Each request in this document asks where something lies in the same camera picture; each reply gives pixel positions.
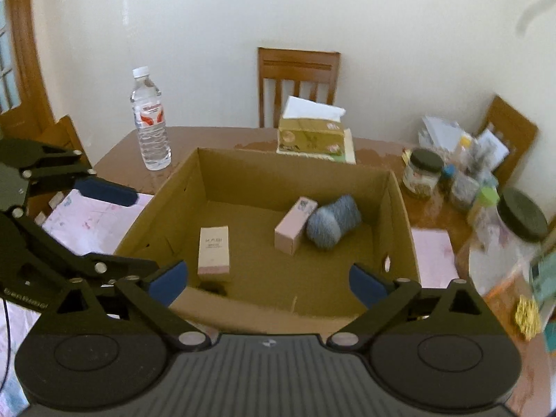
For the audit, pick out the small jar with black lid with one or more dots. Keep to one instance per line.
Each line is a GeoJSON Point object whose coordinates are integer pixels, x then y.
{"type": "Point", "coordinates": [420, 173]}

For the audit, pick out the pink cloth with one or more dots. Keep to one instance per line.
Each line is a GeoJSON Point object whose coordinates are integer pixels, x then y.
{"type": "Point", "coordinates": [91, 221]}

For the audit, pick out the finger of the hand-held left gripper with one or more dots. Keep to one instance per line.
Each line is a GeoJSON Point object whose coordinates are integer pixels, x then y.
{"type": "Point", "coordinates": [108, 192]}
{"type": "Point", "coordinates": [126, 266]}

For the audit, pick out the beige small carton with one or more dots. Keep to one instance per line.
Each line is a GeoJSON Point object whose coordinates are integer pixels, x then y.
{"type": "Point", "coordinates": [213, 249]}

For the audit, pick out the wooden desktop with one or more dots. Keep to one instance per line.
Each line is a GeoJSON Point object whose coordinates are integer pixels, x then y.
{"type": "Point", "coordinates": [110, 160]}

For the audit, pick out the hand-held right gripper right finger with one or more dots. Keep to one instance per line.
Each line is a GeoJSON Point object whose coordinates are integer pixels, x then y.
{"type": "Point", "coordinates": [365, 287]}

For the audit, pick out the wooden slatted chair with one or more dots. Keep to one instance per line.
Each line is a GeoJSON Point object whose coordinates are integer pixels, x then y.
{"type": "Point", "coordinates": [297, 78]}

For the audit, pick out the blue grey yarn ball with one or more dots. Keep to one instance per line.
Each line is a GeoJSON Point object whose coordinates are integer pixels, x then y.
{"type": "Point", "coordinates": [333, 221]}

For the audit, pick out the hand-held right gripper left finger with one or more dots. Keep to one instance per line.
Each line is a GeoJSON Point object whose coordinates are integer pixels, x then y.
{"type": "Point", "coordinates": [171, 281]}

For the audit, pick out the bottle with yellow lid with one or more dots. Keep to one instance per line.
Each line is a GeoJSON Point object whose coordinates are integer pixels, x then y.
{"type": "Point", "coordinates": [465, 145]}

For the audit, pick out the brown cardboard box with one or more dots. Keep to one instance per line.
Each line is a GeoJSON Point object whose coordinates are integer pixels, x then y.
{"type": "Point", "coordinates": [260, 234]}

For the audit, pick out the pile of white papers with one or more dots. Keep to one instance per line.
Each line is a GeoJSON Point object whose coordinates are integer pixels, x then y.
{"type": "Point", "coordinates": [441, 130]}

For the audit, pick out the small clear container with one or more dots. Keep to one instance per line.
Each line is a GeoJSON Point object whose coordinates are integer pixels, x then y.
{"type": "Point", "coordinates": [464, 191]}

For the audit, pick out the wooden door with glass panes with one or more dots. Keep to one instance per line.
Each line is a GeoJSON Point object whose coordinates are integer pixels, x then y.
{"type": "Point", "coordinates": [24, 74]}

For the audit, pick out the large clear jar black lid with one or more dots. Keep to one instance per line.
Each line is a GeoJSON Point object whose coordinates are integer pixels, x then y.
{"type": "Point", "coordinates": [504, 239]}

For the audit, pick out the teal printed packet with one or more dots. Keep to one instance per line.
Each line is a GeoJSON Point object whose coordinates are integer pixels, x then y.
{"type": "Point", "coordinates": [544, 278]}

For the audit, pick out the container with green lid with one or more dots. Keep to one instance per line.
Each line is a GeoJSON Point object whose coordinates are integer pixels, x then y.
{"type": "Point", "coordinates": [486, 200]}

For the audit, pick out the pink box with green label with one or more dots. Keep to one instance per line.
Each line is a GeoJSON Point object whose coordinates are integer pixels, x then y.
{"type": "Point", "coordinates": [292, 226]}

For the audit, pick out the clear plastic water bottle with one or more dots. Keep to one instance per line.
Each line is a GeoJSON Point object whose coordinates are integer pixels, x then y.
{"type": "Point", "coordinates": [150, 126]}

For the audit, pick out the yellow crochet doily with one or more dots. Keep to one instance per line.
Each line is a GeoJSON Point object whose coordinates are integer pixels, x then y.
{"type": "Point", "coordinates": [527, 317]}

